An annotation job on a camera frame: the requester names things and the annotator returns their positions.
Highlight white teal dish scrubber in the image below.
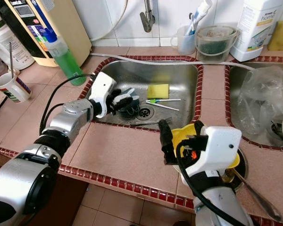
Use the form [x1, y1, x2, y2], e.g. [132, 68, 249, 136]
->
[119, 88, 141, 108]

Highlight sink drain strainer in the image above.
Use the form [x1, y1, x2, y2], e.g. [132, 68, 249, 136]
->
[137, 106, 152, 118]

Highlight steel fork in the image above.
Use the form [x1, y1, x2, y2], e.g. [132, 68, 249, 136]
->
[130, 117, 173, 126]

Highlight white plastic stick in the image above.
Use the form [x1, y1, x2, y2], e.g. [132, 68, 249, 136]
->
[153, 102, 180, 112]

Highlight yellow sponge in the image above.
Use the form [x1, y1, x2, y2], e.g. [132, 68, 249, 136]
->
[268, 20, 283, 51]
[147, 84, 169, 99]

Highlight white green-tipped stick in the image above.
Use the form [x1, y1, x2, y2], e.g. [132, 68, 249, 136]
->
[145, 98, 181, 104]

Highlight steel sink basin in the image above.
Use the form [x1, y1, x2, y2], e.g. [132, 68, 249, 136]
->
[228, 64, 283, 149]
[87, 60, 199, 128]

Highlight green dish soap bottle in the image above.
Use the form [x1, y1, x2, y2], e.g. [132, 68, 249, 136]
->
[42, 27, 87, 87]

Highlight clear plastic bag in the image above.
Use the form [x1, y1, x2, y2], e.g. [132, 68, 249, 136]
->
[236, 66, 283, 142]

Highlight beige black water purifier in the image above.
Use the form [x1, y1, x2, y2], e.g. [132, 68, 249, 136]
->
[0, 0, 92, 67]

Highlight clear plastic cup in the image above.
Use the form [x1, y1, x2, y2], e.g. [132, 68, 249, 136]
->
[171, 25, 198, 55]

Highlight green scouring pad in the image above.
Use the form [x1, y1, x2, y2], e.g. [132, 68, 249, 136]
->
[200, 41, 232, 58]

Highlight long steel spoon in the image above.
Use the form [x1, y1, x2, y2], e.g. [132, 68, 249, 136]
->
[226, 169, 283, 223]

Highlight white printed mug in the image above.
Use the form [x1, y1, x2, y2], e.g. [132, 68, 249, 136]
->
[0, 72, 32, 104]

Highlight clear measuring pitcher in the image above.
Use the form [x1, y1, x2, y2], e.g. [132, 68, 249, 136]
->
[196, 24, 241, 64]

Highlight thin steel stirring spoon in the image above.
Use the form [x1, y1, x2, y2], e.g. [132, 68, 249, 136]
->
[9, 42, 16, 77]

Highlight white detergent bottle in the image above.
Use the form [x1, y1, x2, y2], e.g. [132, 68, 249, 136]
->
[230, 0, 283, 62]

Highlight blue white toothbrush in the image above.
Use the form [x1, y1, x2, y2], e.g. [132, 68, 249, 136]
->
[187, 0, 214, 37]

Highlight white jug green band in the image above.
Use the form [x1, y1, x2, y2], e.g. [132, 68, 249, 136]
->
[0, 19, 36, 70]

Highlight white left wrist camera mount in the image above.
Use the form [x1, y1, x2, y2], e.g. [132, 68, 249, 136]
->
[89, 72, 117, 118]

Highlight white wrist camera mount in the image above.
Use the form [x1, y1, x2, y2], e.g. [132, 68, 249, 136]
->
[89, 72, 117, 118]
[186, 125, 242, 177]

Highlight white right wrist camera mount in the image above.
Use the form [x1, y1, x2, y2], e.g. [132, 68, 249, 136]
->
[186, 125, 242, 177]

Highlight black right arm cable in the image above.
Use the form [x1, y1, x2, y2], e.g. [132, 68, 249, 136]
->
[175, 141, 248, 226]

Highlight steel wall tap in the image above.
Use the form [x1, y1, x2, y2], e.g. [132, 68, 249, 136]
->
[139, 0, 156, 33]

